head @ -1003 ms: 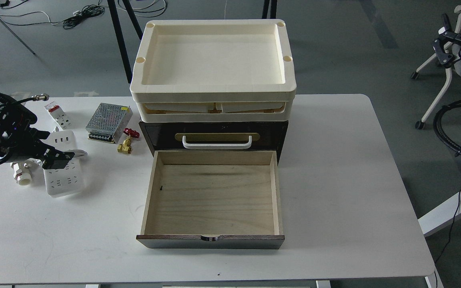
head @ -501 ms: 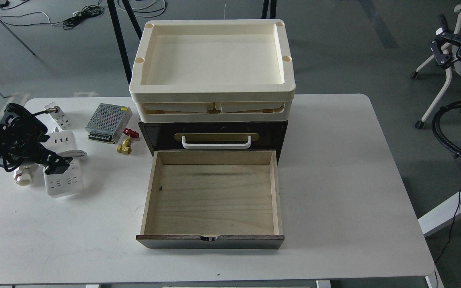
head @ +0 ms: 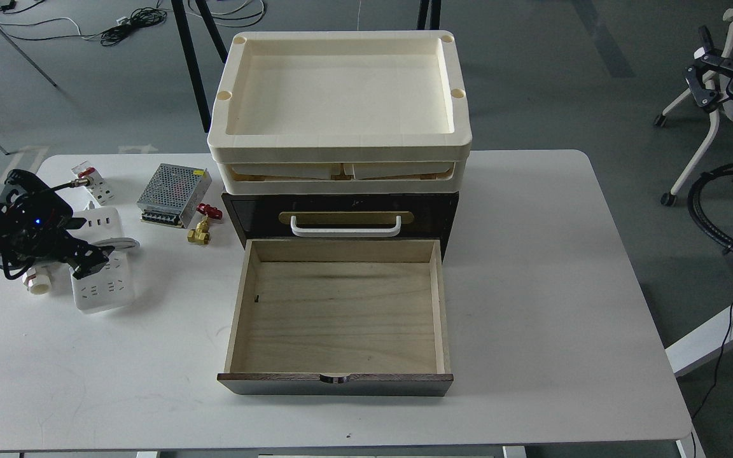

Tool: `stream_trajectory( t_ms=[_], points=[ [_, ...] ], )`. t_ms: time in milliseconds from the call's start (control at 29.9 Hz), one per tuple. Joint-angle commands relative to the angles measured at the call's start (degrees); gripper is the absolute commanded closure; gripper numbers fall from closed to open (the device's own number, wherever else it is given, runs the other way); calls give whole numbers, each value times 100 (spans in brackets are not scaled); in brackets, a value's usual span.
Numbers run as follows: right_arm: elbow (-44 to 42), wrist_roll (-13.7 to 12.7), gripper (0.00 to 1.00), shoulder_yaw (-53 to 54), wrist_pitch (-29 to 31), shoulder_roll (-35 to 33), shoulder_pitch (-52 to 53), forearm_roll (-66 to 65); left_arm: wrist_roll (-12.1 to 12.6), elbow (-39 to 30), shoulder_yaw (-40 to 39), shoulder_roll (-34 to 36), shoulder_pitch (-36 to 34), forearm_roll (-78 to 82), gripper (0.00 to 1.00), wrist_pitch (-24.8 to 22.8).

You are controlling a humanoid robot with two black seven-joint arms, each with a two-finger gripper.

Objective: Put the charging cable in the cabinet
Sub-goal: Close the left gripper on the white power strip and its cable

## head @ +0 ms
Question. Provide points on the white beam with cable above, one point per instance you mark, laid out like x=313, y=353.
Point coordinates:
x=707, y=342

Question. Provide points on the white power strip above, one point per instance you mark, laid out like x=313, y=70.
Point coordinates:
x=113, y=286

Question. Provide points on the brass valve red handle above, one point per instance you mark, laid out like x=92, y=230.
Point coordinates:
x=200, y=234

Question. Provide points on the cream plastic tray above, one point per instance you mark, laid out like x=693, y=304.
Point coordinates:
x=341, y=112

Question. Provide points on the white circuit breaker red switch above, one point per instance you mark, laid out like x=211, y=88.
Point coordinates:
x=98, y=187

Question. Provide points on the metal mesh power supply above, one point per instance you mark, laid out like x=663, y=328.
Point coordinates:
x=172, y=195

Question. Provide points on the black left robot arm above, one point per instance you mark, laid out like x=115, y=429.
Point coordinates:
x=35, y=225

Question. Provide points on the open wooden drawer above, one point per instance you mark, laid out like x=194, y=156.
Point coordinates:
x=335, y=317

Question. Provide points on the white plastic pipe valve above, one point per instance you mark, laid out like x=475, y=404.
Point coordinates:
x=37, y=280

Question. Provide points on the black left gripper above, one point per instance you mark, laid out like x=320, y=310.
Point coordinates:
x=37, y=222

